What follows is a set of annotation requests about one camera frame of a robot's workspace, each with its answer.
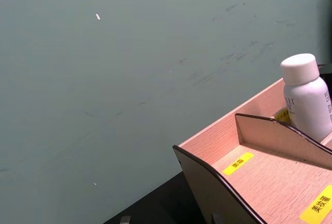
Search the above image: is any plain pale wall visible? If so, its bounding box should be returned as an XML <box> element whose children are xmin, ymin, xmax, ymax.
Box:
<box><xmin>0</xmin><ymin>0</ymin><xmax>332</xmax><ymax>224</ymax></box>

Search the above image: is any black table cloth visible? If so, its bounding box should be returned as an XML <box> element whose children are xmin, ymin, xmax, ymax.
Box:
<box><xmin>102</xmin><ymin>171</ymin><xmax>189</xmax><ymax>224</ymax></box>

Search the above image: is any white plastic bottle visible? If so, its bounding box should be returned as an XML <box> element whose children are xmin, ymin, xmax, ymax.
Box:
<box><xmin>280</xmin><ymin>53</ymin><xmax>332</xmax><ymax>143</ymax></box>

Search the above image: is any large yellow label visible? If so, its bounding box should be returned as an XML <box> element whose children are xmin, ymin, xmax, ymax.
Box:
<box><xmin>299</xmin><ymin>184</ymin><xmax>332</xmax><ymax>224</ymax></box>

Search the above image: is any small yellow label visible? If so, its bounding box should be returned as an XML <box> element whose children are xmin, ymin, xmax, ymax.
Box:
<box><xmin>222</xmin><ymin>152</ymin><xmax>254</xmax><ymax>177</ymax></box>
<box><xmin>274</xmin><ymin>108</ymin><xmax>295</xmax><ymax>125</ymax></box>

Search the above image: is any pale wooden desktop organizer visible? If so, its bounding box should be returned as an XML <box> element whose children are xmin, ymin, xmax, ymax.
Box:
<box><xmin>172</xmin><ymin>72</ymin><xmax>332</xmax><ymax>224</ymax></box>

